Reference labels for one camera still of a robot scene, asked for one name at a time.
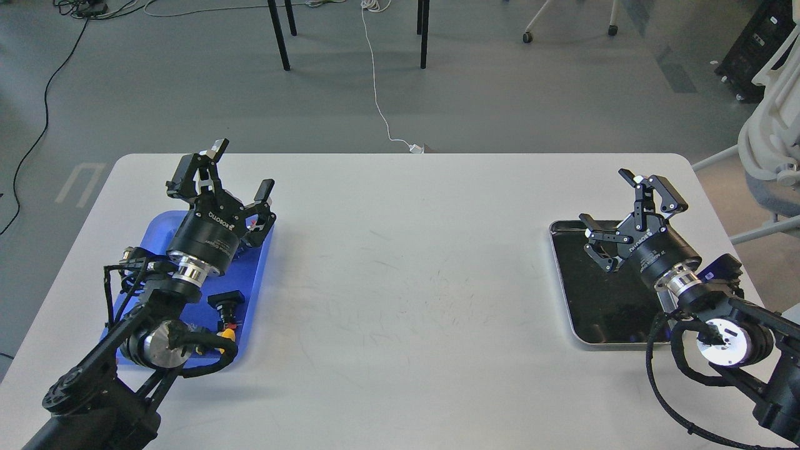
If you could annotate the silver metal tray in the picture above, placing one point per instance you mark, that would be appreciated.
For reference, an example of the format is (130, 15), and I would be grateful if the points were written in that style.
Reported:
(605, 311)

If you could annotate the black equipment case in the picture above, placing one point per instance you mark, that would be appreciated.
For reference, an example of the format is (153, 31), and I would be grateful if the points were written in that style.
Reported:
(759, 41)

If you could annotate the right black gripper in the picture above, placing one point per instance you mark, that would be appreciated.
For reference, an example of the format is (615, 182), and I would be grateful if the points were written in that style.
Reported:
(643, 243)

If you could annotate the black square push button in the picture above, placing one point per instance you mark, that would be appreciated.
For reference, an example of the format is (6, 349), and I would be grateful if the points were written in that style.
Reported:
(226, 304)

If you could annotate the yellow push button switch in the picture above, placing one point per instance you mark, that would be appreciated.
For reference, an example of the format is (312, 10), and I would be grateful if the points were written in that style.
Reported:
(227, 332)

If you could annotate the white office chair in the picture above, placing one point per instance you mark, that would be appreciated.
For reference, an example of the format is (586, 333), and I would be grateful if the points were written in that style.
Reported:
(767, 145)

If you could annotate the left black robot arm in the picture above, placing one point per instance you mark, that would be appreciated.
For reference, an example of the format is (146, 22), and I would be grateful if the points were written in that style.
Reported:
(110, 399)

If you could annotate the white chair base wheels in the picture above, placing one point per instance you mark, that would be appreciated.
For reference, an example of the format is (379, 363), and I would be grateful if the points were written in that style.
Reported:
(550, 20)

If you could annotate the blue plastic tray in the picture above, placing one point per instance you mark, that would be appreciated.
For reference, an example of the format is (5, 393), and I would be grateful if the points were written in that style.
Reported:
(181, 317)

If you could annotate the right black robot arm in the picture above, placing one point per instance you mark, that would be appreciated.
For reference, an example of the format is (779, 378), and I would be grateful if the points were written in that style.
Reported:
(718, 338)

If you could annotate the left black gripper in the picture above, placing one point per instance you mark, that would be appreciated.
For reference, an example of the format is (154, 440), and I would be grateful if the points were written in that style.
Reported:
(217, 223)

